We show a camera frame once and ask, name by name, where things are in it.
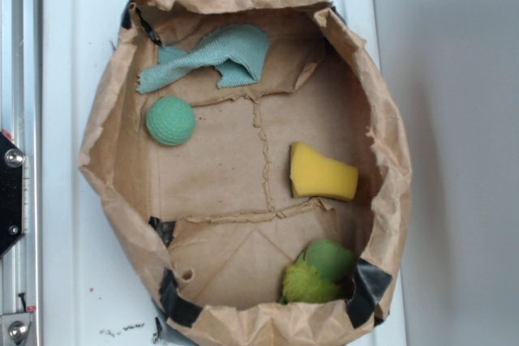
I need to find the brown paper bag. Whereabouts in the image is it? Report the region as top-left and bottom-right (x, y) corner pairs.
(79, 0), (412, 345)

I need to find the green dimpled ball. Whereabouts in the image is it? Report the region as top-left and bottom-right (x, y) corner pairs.
(146, 96), (196, 146)

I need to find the yellow sponge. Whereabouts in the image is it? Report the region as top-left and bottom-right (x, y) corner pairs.
(290, 142), (358, 202)

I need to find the green plush animal toy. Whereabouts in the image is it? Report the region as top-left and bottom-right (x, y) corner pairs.
(279, 239), (356, 305)

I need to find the aluminium frame rail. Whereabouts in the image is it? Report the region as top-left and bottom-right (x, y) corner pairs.
(1, 0), (42, 345)

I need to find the teal cloth rag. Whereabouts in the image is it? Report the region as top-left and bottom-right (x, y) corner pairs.
(137, 23), (270, 94)

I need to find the black mounting bracket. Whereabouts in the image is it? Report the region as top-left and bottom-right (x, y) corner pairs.
(0, 130), (26, 258)

